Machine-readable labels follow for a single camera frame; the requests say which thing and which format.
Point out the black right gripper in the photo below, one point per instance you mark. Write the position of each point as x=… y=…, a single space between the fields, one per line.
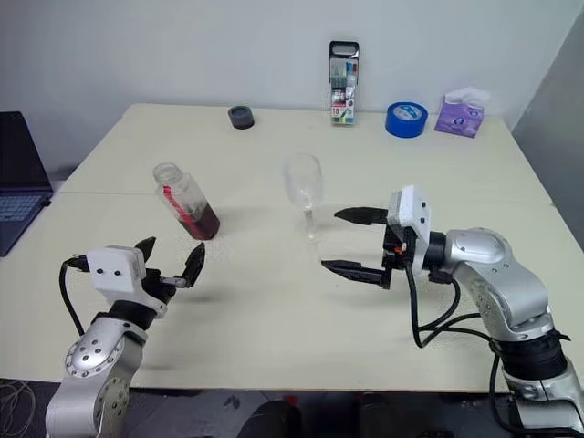
x=399 y=251

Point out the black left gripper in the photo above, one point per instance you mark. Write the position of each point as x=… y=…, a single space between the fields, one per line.
x=157 y=285

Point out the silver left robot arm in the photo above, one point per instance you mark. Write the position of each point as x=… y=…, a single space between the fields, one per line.
x=98 y=365

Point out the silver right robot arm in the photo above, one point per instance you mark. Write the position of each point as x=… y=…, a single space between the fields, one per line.
x=497 y=274

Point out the plastic bottle with red liquid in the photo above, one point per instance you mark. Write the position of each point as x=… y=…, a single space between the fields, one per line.
x=196 y=214

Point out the clear wine glass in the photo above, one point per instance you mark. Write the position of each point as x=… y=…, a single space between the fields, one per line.
x=305 y=182

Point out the blue tape roll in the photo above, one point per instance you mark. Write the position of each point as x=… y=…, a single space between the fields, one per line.
x=406 y=121

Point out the marker pen pack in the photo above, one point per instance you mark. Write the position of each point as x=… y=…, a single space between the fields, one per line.
x=343 y=91

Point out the black round container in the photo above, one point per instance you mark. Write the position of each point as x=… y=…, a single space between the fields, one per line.
x=241 y=117

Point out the purple tissue pack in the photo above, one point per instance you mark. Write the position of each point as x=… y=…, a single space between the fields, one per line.
x=458 y=118

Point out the dark laptop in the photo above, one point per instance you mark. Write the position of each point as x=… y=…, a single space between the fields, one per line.
x=20 y=182

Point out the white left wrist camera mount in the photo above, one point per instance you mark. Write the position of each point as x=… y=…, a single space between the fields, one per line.
x=111 y=271

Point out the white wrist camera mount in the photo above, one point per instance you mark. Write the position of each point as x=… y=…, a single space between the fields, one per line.
x=111 y=271
x=410 y=210

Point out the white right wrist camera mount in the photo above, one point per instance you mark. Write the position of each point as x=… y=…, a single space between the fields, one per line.
x=410 y=210

